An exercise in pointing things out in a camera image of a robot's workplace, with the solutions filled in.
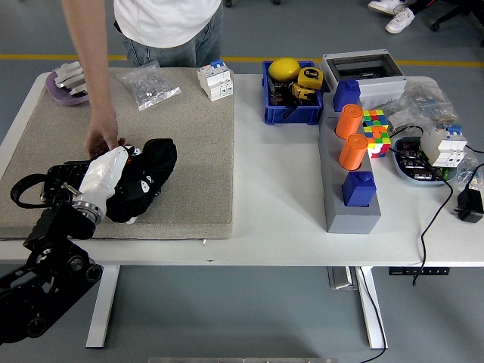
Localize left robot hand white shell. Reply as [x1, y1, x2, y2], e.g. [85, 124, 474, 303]
[78, 144, 143, 207]

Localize person's right hand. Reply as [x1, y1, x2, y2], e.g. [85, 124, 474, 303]
[85, 109, 126, 160]

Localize black table control panel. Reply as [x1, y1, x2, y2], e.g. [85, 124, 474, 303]
[388, 266, 451, 276]

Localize purple tray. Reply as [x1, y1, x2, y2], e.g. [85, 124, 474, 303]
[45, 70, 90, 107]

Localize clear bag of screws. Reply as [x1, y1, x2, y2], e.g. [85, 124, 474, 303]
[115, 60, 182, 111]

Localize grey-brown mat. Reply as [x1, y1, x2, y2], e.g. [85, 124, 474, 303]
[0, 67, 235, 240]

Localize white circuit breaker blue lever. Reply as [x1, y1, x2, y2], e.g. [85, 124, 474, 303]
[196, 58, 234, 102]
[419, 124, 469, 168]

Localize person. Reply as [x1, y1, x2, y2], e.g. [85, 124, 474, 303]
[61, 0, 225, 160]

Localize white table leg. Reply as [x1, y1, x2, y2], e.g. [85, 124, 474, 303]
[85, 264, 121, 349]
[355, 266, 389, 350]

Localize dark brown part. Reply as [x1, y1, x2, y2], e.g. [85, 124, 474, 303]
[268, 81, 292, 107]

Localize blue plastic bin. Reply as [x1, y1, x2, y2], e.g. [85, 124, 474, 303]
[261, 60, 324, 126]

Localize yellow round object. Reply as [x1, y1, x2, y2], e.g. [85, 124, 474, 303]
[268, 56, 302, 83]

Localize yellow black tape measure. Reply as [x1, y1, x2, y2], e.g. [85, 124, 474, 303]
[289, 67, 325, 102]

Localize blue block with knob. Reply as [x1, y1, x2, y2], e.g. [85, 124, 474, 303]
[332, 78, 361, 113]
[341, 170, 378, 208]

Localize orange cylinder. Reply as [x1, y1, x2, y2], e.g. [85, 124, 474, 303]
[335, 104, 365, 140]
[338, 133, 368, 171]

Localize grey holder block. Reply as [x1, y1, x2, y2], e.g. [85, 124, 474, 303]
[317, 109, 382, 234]

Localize grey metal control box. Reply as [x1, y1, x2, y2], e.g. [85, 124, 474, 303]
[327, 266, 358, 291]

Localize multicolour puzzle cube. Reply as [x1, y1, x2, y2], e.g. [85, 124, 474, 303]
[361, 108, 392, 159]

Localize person's foot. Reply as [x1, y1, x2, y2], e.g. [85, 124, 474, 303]
[384, 7, 416, 34]
[367, 0, 402, 16]

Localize dark electronic parts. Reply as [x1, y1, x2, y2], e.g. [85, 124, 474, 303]
[396, 138, 445, 179]

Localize light blue tray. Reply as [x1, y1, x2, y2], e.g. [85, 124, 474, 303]
[390, 135, 458, 187]

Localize large clear bag of parts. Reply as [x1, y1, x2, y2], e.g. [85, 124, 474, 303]
[385, 79, 464, 133]

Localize person's leg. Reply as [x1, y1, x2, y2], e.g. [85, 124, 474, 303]
[400, 0, 434, 17]

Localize black power adapter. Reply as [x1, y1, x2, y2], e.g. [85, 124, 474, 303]
[452, 188, 484, 223]

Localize small clear bag of parts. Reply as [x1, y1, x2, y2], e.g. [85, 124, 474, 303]
[449, 143, 484, 192]

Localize black office chair base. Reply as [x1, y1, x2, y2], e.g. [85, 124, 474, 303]
[430, 0, 484, 32]

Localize grey enclosure box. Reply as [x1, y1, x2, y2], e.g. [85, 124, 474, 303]
[320, 48, 408, 109]

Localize long black cable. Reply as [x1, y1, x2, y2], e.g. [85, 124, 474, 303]
[388, 126, 454, 287]

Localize black adapter cord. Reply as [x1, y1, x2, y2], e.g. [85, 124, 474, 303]
[463, 163, 484, 190]

